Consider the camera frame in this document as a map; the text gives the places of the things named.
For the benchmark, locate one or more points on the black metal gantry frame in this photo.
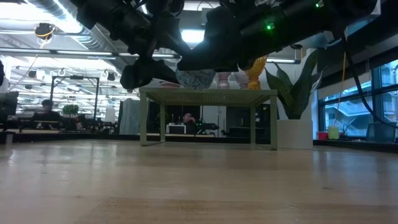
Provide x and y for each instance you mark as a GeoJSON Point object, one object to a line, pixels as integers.
{"type": "Point", "coordinates": [52, 93]}

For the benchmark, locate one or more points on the pink glass candle holder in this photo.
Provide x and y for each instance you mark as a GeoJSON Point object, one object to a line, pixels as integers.
{"type": "Point", "coordinates": [224, 81]}

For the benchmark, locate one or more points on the clear glass candle holder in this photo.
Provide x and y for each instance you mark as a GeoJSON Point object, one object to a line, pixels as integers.
{"type": "Point", "coordinates": [242, 81]}

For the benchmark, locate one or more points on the red container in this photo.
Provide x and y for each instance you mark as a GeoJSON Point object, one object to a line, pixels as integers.
{"type": "Point", "coordinates": [322, 136]}

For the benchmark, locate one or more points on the yellow-green container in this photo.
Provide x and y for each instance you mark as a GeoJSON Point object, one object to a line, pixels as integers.
{"type": "Point", "coordinates": [333, 132]}

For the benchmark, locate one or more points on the small potted plant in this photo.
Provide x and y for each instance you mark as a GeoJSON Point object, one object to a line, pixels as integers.
{"type": "Point", "coordinates": [71, 109]}

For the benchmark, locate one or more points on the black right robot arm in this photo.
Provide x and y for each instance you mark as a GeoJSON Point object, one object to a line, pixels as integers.
{"type": "Point", "coordinates": [295, 21]}

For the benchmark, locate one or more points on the grey fabric panel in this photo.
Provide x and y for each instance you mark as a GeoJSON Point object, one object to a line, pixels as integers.
{"type": "Point", "coordinates": [130, 116]}

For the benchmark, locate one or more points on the blue patterned candle tin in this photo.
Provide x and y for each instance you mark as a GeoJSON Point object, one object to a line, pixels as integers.
{"type": "Point", "coordinates": [195, 80]}

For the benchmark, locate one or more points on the black monitor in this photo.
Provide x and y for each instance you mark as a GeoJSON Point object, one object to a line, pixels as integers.
{"type": "Point", "coordinates": [7, 104]}

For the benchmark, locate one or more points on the person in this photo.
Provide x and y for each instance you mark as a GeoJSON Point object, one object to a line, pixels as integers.
{"type": "Point", "coordinates": [188, 119]}
{"type": "Point", "coordinates": [46, 113]}

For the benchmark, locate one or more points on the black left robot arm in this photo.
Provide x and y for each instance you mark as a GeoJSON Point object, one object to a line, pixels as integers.
{"type": "Point", "coordinates": [124, 21]}

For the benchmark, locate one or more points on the green leafy plant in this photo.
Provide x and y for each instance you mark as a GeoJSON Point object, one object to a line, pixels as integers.
{"type": "Point", "coordinates": [295, 93]}

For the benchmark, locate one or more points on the black round ceiling device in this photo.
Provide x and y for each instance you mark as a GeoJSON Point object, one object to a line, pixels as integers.
{"type": "Point", "coordinates": [45, 31]}

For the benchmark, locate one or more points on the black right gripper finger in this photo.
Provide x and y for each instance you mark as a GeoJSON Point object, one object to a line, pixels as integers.
{"type": "Point", "coordinates": [214, 60]}

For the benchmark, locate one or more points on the amber glass candle holder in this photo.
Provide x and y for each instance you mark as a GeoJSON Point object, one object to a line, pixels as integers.
{"type": "Point", "coordinates": [256, 76]}

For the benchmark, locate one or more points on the green perforated metal shelf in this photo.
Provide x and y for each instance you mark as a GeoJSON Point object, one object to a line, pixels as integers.
{"type": "Point", "coordinates": [202, 96]}

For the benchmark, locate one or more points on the white plant pot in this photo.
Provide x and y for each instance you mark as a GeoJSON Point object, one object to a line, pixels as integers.
{"type": "Point", "coordinates": [295, 133]}

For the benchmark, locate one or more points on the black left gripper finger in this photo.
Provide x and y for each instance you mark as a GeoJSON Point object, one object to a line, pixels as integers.
{"type": "Point", "coordinates": [146, 73]}

